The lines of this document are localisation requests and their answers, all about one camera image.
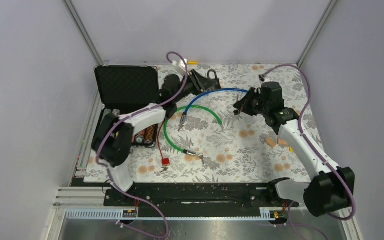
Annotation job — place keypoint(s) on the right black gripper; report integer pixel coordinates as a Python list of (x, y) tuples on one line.
[(243, 104)]

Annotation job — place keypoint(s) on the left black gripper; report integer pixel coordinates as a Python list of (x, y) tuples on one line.
[(200, 83)]

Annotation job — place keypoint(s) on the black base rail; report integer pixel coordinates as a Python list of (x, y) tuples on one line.
[(211, 200)]

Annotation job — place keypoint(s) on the floral table mat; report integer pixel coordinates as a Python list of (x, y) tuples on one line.
[(217, 146)]

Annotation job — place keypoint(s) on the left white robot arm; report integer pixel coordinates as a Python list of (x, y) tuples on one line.
[(114, 136)]

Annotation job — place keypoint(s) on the red cable lock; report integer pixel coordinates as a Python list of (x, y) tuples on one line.
[(165, 162)]

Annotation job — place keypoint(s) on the black poker chip case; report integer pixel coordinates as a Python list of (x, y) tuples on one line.
[(127, 88)]

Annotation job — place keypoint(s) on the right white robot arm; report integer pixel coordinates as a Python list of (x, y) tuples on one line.
[(331, 187)]

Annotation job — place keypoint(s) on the blue cable lock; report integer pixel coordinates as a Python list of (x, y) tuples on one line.
[(184, 115)]

